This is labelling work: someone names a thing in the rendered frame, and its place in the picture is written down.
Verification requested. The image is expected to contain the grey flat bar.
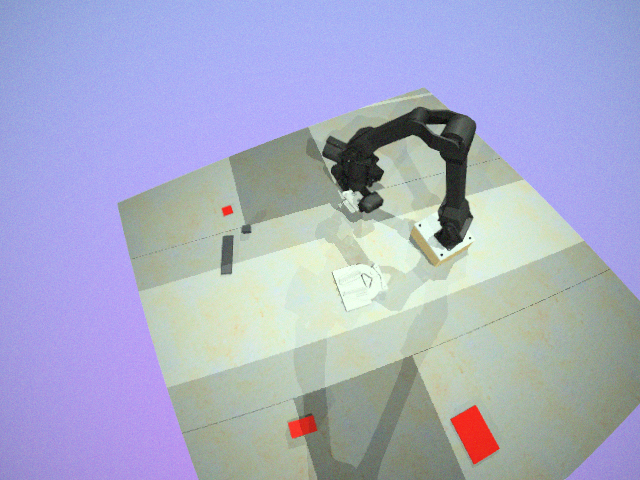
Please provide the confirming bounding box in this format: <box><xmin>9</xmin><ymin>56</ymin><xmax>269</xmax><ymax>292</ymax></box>
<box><xmin>221</xmin><ymin>235</ymin><xmax>233</xmax><ymax>274</ymax></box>

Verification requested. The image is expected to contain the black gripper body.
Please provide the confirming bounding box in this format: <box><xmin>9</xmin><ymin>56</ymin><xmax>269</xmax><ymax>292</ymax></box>
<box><xmin>331</xmin><ymin>161</ymin><xmax>383</xmax><ymax>213</ymax></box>

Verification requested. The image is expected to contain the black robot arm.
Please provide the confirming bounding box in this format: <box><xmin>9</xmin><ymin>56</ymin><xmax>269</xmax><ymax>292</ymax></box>
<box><xmin>322</xmin><ymin>107</ymin><xmax>477</xmax><ymax>251</ymax></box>

